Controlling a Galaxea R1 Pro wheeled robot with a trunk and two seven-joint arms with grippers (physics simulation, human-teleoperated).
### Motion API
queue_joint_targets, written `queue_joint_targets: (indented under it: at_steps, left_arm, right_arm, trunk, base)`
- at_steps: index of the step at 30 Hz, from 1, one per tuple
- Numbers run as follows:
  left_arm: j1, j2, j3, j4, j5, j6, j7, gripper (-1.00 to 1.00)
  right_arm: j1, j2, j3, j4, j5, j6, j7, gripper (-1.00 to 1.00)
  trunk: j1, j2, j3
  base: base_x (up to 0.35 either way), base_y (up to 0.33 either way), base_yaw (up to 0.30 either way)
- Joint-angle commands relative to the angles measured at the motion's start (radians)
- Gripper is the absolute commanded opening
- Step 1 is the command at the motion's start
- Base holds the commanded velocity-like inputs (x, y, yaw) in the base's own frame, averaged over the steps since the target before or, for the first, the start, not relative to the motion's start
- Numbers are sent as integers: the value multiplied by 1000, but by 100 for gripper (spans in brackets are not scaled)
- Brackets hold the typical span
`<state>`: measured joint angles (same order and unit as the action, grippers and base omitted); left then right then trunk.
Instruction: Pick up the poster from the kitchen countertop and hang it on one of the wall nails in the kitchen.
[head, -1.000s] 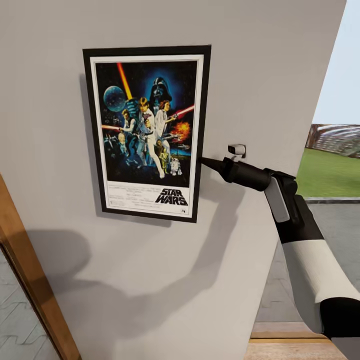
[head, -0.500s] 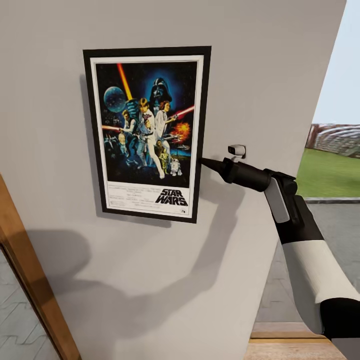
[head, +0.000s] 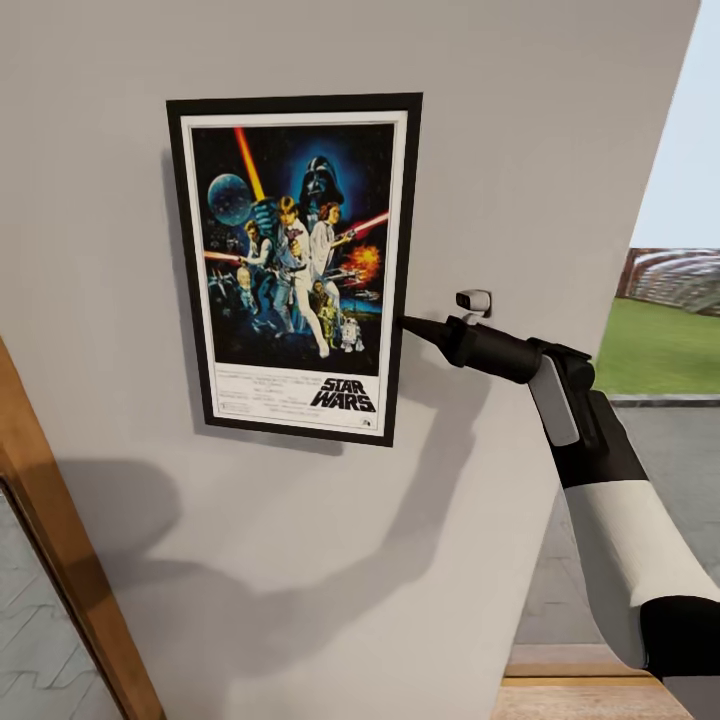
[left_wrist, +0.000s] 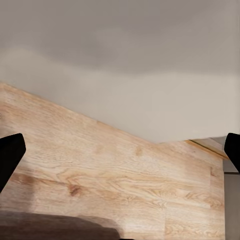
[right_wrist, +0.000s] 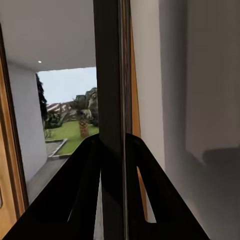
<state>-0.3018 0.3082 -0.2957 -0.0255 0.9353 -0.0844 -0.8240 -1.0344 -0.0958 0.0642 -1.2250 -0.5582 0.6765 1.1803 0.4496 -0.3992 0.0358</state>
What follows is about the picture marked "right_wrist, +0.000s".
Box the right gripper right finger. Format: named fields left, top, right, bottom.
left=125, top=133, right=210, bottom=240

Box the poster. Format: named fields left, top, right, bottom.
left=93, top=0, right=133, bottom=240

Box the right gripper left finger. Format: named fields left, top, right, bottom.
left=2, top=133, right=101, bottom=240

